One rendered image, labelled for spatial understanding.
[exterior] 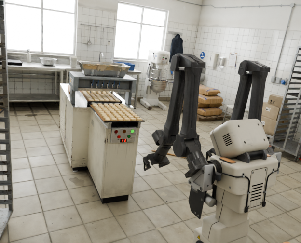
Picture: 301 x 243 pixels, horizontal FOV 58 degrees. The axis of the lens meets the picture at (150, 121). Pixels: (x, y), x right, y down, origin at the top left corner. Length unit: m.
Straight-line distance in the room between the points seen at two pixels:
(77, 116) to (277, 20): 4.50
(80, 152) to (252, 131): 2.42
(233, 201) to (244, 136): 0.29
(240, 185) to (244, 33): 5.72
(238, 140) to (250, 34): 5.51
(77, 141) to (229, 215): 2.28
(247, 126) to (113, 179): 1.80
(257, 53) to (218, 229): 5.34
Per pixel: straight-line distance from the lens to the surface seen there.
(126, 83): 3.27
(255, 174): 1.22
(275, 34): 6.19
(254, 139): 1.23
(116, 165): 2.69
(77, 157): 3.34
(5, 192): 2.58
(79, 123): 3.17
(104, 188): 2.79
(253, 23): 6.59
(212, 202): 1.33
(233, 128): 1.17
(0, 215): 2.63
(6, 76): 2.22
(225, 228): 1.36
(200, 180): 1.14
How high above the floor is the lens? 1.69
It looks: 18 degrees down
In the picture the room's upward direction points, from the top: 7 degrees clockwise
